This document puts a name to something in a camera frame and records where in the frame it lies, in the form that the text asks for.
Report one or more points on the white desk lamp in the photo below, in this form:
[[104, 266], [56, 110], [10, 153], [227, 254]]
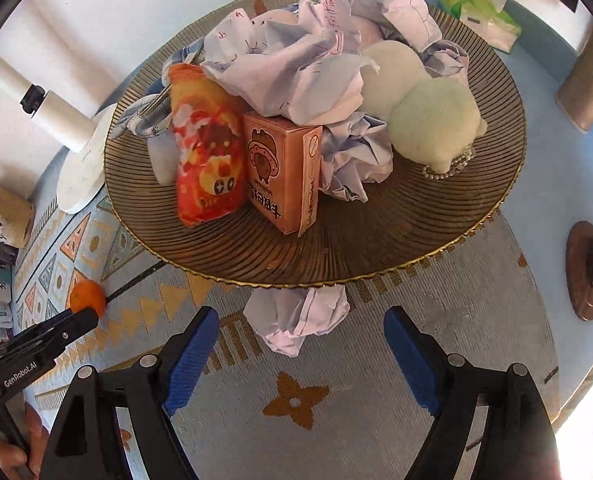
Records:
[[59, 115]]

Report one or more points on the white paper ball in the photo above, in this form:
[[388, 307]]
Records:
[[296, 320]]

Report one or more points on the brown ribbed glass plate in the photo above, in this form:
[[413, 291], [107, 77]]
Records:
[[376, 230]]

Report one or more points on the orange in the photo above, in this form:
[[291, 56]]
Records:
[[87, 300]]

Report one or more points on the white duck plush toy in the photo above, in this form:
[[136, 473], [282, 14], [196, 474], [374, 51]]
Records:
[[161, 157]]

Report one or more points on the pink cardboard box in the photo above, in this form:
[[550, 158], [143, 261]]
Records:
[[281, 175]]

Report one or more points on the green and white plush toy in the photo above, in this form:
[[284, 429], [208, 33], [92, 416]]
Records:
[[426, 110]]

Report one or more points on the person's left hand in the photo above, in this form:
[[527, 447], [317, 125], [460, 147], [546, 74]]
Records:
[[39, 435]]

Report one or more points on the pile of papers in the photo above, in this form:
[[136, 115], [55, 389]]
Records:
[[296, 80]]

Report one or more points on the beige tumbler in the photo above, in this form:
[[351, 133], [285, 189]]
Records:
[[586, 85]]

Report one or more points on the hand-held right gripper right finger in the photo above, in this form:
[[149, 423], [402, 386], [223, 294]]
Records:
[[411, 360]]

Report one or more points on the red snack packet plush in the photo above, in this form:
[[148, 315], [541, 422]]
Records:
[[204, 160]]

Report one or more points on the patterned blue mat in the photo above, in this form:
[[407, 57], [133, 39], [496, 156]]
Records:
[[426, 285]]

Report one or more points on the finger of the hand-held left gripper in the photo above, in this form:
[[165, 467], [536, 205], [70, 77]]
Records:
[[51, 332]]

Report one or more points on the brown wooden coaster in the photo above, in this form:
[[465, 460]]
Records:
[[584, 280]]

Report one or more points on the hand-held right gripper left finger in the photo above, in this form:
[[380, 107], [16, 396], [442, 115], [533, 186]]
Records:
[[191, 365]]

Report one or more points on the green tissue pack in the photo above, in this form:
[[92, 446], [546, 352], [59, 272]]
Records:
[[476, 5]]

